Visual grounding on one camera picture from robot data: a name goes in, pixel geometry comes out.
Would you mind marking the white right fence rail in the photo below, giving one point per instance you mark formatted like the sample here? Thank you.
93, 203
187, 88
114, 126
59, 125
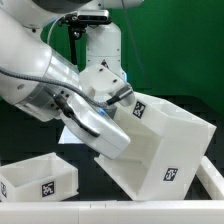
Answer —
211, 179

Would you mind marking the white marker sheet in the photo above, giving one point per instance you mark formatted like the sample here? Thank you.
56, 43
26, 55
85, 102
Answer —
68, 138

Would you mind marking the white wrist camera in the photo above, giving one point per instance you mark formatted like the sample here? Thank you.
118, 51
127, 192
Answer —
101, 84

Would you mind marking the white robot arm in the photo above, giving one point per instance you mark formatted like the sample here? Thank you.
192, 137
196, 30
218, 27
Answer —
41, 82

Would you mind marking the white fence rail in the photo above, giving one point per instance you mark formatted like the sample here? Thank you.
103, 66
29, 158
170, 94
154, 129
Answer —
113, 212
211, 179

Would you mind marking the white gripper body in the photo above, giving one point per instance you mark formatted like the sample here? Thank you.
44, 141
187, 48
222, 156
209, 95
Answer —
97, 131

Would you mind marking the white drawer cabinet frame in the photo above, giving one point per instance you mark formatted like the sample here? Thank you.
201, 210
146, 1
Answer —
166, 149

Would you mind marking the white front fence rail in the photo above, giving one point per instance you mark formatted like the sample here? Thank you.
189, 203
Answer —
113, 212

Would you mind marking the large white drawer box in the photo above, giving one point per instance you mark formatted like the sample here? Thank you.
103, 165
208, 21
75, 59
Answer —
39, 179

